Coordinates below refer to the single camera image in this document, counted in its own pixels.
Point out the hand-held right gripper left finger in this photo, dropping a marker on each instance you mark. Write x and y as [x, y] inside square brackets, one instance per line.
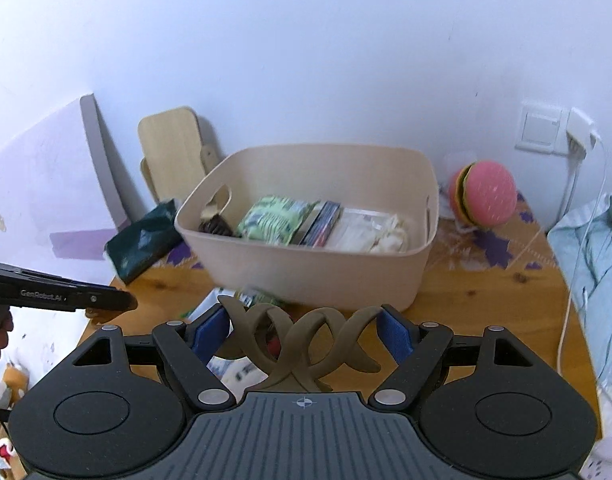
[211, 335]

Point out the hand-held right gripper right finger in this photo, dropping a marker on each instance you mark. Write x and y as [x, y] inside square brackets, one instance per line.
[397, 335]

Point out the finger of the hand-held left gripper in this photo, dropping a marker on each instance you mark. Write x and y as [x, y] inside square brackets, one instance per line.
[113, 300]

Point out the brown twisted hair claw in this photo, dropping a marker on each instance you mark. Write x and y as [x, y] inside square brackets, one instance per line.
[298, 377]

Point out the white scrunchie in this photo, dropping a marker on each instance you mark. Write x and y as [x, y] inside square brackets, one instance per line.
[393, 237]

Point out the beige plastic storage basket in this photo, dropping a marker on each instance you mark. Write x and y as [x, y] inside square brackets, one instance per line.
[311, 270]

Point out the dark brown hair claw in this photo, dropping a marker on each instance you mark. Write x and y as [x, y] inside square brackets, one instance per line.
[216, 225]

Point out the clear packet with white content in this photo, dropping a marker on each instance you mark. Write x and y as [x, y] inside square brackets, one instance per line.
[353, 230]

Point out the long dark star-print box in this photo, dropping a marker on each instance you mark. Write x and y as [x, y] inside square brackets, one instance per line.
[321, 222]

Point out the white elephant-print pillow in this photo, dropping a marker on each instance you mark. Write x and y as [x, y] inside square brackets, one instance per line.
[46, 330]

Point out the white green printed snack packet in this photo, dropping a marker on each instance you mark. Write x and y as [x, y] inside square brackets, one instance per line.
[236, 371]

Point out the white red plush cat toy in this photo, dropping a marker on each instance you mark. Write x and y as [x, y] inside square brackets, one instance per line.
[273, 346]

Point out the dark green tissue pack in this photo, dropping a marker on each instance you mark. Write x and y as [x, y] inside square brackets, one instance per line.
[141, 240]

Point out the orange plush toy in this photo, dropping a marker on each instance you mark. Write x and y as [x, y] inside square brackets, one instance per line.
[15, 382]

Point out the wooden desk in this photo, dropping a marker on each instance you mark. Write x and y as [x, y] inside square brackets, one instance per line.
[486, 310]

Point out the white leaning board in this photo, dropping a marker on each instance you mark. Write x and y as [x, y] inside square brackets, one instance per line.
[36, 200]

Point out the pink burger toy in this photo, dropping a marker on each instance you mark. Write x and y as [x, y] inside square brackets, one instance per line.
[486, 192]

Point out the light blue clothing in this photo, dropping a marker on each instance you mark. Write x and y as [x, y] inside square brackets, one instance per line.
[601, 270]

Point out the white charger plug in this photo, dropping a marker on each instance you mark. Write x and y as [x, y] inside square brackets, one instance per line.
[582, 132]

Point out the white wall switch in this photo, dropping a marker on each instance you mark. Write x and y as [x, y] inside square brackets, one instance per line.
[541, 127]

